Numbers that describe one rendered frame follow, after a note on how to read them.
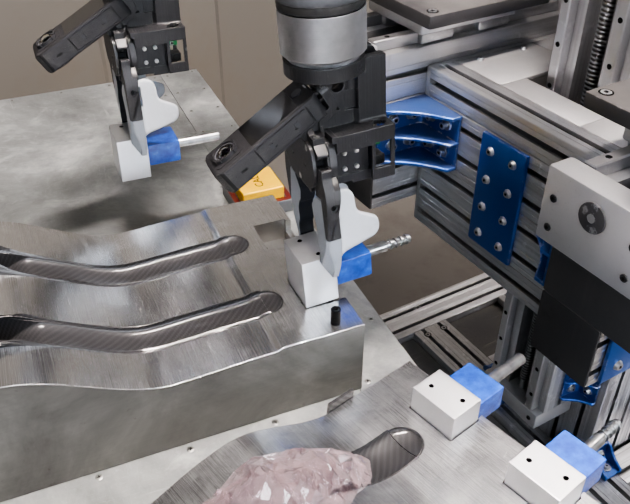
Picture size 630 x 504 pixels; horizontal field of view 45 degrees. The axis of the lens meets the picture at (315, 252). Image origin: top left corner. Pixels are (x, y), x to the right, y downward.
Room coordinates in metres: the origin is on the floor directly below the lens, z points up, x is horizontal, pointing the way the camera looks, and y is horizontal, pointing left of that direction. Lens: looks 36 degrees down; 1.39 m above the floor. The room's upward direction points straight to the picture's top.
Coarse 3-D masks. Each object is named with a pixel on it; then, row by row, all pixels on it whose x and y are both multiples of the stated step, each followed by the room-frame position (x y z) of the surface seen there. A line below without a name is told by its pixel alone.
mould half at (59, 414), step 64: (64, 256) 0.65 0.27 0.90; (128, 256) 0.68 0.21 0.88; (256, 256) 0.67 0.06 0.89; (64, 320) 0.54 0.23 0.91; (128, 320) 0.57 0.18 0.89; (320, 320) 0.57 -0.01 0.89; (0, 384) 0.44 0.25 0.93; (64, 384) 0.45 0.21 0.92; (128, 384) 0.48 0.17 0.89; (192, 384) 0.49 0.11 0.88; (256, 384) 0.52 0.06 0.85; (320, 384) 0.54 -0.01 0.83; (0, 448) 0.43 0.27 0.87; (64, 448) 0.45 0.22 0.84; (128, 448) 0.47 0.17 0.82
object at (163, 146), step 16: (112, 128) 0.84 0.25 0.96; (128, 128) 0.84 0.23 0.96; (160, 128) 0.87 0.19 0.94; (112, 144) 0.84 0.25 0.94; (128, 144) 0.81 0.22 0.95; (160, 144) 0.83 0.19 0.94; (176, 144) 0.84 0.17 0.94; (192, 144) 0.86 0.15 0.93; (128, 160) 0.81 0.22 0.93; (144, 160) 0.82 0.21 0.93; (160, 160) 0.83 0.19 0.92; (176, 160) 0.84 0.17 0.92; (128, 176) 0.81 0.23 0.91; (144, 176) 0.81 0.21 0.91
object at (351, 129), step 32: (288, 64) 0.61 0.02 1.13; (352, 64) 0.60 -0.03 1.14; (384, 64) 0.63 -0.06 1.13; (320, 96) 0.62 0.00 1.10; (352, 96) 0.63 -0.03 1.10; (384, 96) 0.63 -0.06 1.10; (320, 128) 0.61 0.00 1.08; (352, 128) 0.61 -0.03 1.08; (384, 128) 0.61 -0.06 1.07; (352, 160) 0.61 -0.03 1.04; (384, 160) 0.62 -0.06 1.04
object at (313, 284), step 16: (288, 240) 0.63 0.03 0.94; (304, 240) 0.63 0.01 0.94; (400, 240) 0.65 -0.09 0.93; (288, 256) 0.62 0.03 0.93; (304, 256) 0.60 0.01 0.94; (352, 256) 0.61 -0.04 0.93; (368, 256) 0.62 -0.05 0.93; (288, 272) 0.63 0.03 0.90; (304, 272) 0.59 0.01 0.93; (320, 272) 0.59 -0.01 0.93; (352, 272) 0.61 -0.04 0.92; (368, 272) 0.62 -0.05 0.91; (304, 288) 0.59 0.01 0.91; (320, 288) 0.59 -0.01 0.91; (336, 288) 0.60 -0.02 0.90; (304, 304) 0.59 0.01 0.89
